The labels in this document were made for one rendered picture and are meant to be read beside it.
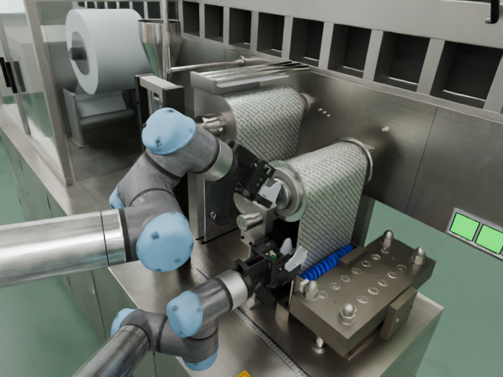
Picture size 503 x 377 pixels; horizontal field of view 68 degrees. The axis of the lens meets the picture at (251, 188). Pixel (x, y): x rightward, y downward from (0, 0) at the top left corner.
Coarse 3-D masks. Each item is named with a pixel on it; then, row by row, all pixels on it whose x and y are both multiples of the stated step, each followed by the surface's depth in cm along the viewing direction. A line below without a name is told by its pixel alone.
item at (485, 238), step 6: (486, 228) 85; (480, 234) 87; (486, 234) 86; (492, 234) 85; (498, 234) 84; (480, 240) 87; (486, 240) 86; (492, 240) 85; (498, 240) 84; (486, 246) 86; (492, 246) 85; (498, 246) 84; (498, 252) 85
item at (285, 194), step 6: (270, 180) 85; (276, 180) 83; (282, 180) 83; (270, 186) 86; (282, 186) 82; (288, 186) 83; (282, 192) 83; (288, 192) 82; (276, 198) 85; (282, 198) 84; (288, 198) 82; (282, 204) 84; (288, 204) 84
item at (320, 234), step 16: (336, 208) 94; (352, 208) 99; (304, 224) 86; (320, 224) 92; (336, 224) 97; (352, 224) 103; (304, 240) 89; (320, 240) 95; (336, 240) 101; (320, 256) 98
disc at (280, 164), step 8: (280, 160) 84; (288, 168) 82; (296, 176) 81; (304, 184) 80; (304, 192) 81; (304, 200) 81; (304, 208) 82; (280, 216) 89; (288, 216) 87; (296, 216) 85
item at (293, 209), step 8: (280, 168) 84; (272, 176) 86; (280, 176) 84; (288, 176) 82; (288, 184) 83; (296, 184) 81; (296, 192) 81; (296, 200) 82; (288, 208) 85; (296, 208) 83
